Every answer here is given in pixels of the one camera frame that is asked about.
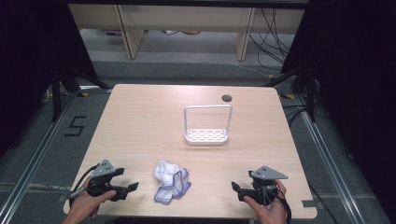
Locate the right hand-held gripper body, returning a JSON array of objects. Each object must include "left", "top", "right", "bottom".
[{"left": 248, "top": 165, "right": 290, "bottom": 206}]

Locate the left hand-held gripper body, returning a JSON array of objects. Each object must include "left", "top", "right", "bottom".
[{"left": 86, "top": 159, "right": 129, "bottom": 203}]

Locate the white cloth with purple edging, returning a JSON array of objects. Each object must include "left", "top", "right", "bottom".
[{"left": 153, "top": 160, "right": 192, "bottom": 205}]

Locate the white rack with handle bar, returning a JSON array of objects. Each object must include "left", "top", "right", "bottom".
[{"left": 183, "top": 104, "right": 234, "bottom": 147}]

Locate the person's right hand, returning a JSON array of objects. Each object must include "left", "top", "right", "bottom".
[{"left": 243, "top": 179, "right": 288, "bottom": 220}]

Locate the person's left hand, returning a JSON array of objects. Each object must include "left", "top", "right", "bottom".
[{"left": 66, "top": 176, "right": 118, "bottom": 220}]

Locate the black metal stand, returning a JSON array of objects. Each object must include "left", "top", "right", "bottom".
[
  {"left": 263, "top": 61, "right": 318, "bottom": 123},
  {"left": 50, "top": 61, "right": 112, "bottom": 123}
]

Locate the black curtain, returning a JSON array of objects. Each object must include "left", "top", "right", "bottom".
[
  {"left": 279, "top": 0, "right": 396, "bottom": 218},
  {"left": 0, "top": 0, "right": 98, "bottom": 158}
]

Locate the beige wooden desk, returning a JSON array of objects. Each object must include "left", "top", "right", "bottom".
[{"left": 67, "top": 3, "right": 306, "bottom": 63}]

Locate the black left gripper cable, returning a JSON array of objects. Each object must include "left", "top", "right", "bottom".
[{"left": 68, "top": 163, "right": 100, "bottom": 206}]

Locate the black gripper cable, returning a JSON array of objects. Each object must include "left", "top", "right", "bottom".
[
  {"left": 68, "top": 163, "right": 100, "bottom": 206},
  {"left": 274, "top": 186, "right": 293, "bottom": 224}
]

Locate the grey cable plug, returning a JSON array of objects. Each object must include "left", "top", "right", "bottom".
[{"left": 58, "top": 189, "right": 92, "bottom": 203}]

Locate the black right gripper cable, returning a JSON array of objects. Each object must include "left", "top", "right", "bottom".
[{"left": 274, "top": 186, "right": 293, "bottom": 224}]

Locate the aluminium floor rail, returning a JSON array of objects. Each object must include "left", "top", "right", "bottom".
[
  {"left": 293, "top": 92, "right": 366, "bottom": 224},
  {"left": 0, "top": 91, "right": 78, "bottom": 224}
]

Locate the bundle of black floor cables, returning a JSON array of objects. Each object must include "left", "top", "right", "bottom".
[{"left": 247, "top": 7, "right": 296, "bottom": 69}]

